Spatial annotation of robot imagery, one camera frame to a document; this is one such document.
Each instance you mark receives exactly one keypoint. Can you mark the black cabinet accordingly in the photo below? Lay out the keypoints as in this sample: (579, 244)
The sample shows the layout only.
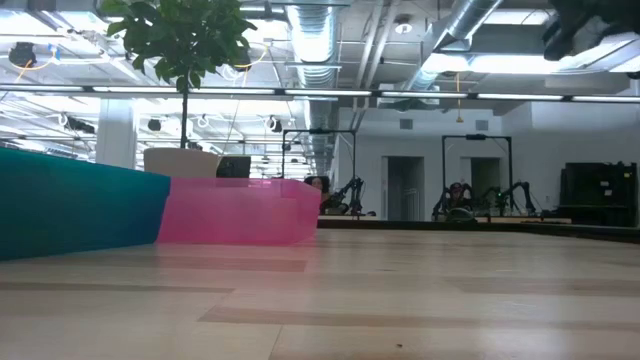
(595, 195)

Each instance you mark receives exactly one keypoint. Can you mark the long light strip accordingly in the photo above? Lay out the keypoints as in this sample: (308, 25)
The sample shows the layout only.
(325, 92)

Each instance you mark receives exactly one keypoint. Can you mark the black background station frame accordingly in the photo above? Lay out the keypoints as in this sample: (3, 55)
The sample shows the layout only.
(475, 136)

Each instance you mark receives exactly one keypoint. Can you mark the black aluminium table frame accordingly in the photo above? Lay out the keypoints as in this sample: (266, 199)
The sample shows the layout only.
(450, 225)

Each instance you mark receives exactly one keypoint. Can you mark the green leafy plant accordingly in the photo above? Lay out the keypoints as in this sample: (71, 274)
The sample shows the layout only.
(185, 35)

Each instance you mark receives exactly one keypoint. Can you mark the white building column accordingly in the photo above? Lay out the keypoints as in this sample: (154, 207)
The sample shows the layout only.
(116, 135)

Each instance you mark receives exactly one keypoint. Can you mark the translucent red plastic bin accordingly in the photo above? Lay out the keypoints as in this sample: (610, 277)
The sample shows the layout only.
(240, 212)

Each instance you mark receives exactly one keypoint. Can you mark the black background monitor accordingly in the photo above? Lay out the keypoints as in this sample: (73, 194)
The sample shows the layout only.
(234, 167)

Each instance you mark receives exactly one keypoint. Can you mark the black background robot arm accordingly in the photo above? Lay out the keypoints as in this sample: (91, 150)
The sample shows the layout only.
(350, 195)
(515, 192)

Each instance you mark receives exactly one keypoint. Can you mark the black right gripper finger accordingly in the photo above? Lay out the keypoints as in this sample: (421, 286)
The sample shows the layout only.
(557, 47)

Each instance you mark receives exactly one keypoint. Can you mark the person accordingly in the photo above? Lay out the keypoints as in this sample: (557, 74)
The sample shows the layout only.
(317, 184)

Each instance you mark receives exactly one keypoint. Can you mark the blue plastic bin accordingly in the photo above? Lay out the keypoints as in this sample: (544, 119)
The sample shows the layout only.
(75, 205)

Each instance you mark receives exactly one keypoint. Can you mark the white plant pot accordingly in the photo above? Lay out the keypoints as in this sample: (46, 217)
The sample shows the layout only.
(180, 162)

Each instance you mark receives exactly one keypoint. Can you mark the silver ventilation duct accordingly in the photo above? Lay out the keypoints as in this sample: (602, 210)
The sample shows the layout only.
(465, 20)
(312, 40)

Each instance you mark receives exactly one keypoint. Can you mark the grey doorway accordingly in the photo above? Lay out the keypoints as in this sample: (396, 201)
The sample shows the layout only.
(484, 180)
(404, 187)

